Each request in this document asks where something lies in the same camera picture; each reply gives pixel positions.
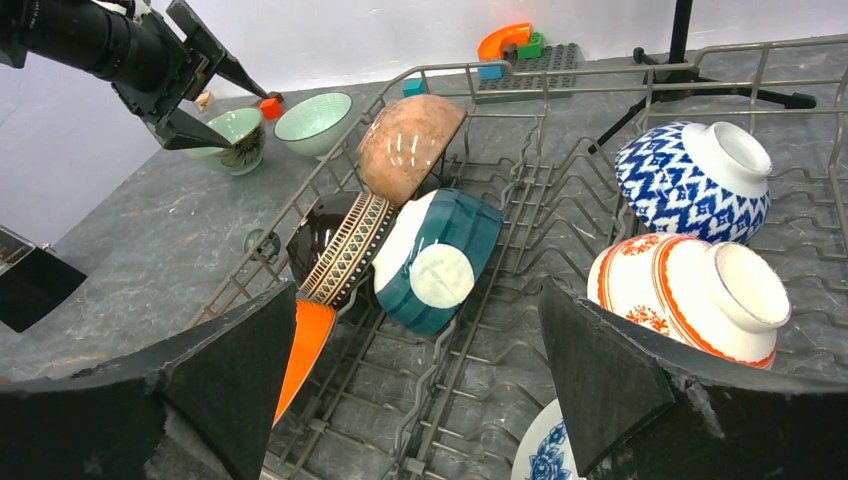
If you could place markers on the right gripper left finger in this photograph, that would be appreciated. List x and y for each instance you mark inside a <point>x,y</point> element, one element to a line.
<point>198,405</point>

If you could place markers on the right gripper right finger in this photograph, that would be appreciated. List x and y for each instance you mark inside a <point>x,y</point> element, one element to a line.
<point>639,405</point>

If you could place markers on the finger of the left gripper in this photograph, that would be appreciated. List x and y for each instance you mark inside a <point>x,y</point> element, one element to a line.
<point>180,130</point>
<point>207,55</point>

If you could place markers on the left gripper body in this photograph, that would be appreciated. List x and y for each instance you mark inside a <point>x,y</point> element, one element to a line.
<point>162,70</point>

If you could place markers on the mint green flower bowl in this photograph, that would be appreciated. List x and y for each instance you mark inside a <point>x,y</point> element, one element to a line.
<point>244,129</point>

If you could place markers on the orange bowl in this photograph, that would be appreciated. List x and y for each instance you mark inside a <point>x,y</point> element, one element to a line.
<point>314,324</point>

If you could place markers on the pale green ribbed bowl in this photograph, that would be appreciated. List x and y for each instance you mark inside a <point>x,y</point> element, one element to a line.
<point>313,127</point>

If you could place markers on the red and white bowl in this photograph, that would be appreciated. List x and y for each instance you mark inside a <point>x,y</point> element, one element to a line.
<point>723,299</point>

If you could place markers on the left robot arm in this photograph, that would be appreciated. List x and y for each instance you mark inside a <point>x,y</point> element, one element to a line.
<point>89,36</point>

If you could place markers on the wooden cube in corner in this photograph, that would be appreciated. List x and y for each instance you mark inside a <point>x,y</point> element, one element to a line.
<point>203,100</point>

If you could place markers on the red orange small block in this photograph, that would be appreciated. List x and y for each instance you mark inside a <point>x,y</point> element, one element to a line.
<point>271,108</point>

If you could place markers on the blue floral white bowl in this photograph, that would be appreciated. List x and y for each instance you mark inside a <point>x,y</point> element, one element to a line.
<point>545,452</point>

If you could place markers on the dark brown patterned bowl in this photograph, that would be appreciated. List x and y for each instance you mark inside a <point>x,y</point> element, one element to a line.
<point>335,242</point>

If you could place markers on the small teal cube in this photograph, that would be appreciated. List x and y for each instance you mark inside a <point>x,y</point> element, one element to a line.
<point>414,87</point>

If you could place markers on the pink speckled bowl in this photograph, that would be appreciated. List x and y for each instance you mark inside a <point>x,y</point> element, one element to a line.
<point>405,141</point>

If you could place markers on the blue zigzag pattern bowl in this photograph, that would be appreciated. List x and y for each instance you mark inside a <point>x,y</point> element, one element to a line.
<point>708,181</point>

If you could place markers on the teal and white bowl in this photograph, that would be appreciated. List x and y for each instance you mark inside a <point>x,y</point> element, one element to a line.
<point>432,259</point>

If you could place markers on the orange curved block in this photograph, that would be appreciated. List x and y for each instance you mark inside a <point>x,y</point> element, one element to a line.
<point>492,46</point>

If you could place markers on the green block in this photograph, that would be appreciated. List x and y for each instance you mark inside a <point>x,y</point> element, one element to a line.
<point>533,48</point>

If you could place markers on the black microphone tripod stand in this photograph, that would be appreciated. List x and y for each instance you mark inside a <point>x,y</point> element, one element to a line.
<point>678,43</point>

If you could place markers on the grey building block baseplate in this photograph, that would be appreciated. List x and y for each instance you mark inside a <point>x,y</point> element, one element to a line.
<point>531,79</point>

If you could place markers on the grey wire dish rack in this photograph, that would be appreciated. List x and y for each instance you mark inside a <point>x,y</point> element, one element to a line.
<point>383,402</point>

